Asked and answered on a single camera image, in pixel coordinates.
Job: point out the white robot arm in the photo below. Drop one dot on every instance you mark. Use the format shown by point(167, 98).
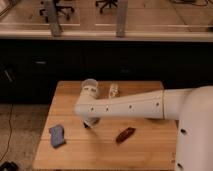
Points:
point(192, 107)

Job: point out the clear plastic cup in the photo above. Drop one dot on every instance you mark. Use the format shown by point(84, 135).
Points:
point(89, 82)

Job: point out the brown chocolate bar wrapper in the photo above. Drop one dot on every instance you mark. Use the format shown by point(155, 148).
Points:
point(125, 134)

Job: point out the right black office chair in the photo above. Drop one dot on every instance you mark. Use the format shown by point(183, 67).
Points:
point(110, 3)

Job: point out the black office chair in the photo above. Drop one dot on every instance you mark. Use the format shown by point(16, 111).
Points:
point(110, 3)
point(60, 9)

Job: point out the left black office chair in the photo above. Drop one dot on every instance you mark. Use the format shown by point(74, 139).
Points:
point(60, 9)

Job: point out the black object floor corner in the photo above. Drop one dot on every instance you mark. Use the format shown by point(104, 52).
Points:
point(9, 166)

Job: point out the left grey metal post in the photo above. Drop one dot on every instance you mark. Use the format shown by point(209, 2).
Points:
point(53, 18)

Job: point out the grey metal post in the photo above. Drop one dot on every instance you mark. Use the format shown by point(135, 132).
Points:
point(53, 18)
point(121, 17)

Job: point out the right grey metal post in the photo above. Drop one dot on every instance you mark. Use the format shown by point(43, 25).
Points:
point(121, 17)

